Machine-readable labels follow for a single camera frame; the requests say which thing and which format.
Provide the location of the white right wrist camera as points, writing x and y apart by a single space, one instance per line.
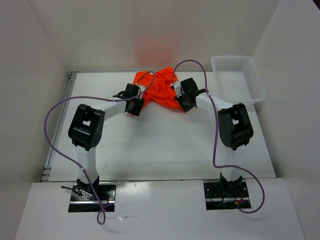
176 86

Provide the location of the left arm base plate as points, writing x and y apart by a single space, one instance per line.
82 202

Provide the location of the white plastic basket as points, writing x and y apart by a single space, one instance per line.
237 79

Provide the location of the aluminium table edge rail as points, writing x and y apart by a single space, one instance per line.
45 175

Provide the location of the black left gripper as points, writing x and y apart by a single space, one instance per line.
136 111

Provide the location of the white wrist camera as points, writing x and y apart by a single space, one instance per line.
141 88
176 86

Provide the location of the orange shorts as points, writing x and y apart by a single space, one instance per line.
160 91

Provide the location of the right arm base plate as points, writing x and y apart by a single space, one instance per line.
215 199

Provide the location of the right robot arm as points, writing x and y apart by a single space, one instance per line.
232 127

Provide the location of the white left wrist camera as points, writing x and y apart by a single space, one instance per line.
141 88

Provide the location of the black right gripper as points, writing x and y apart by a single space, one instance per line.
184 108

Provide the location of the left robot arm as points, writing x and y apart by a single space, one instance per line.
86 130

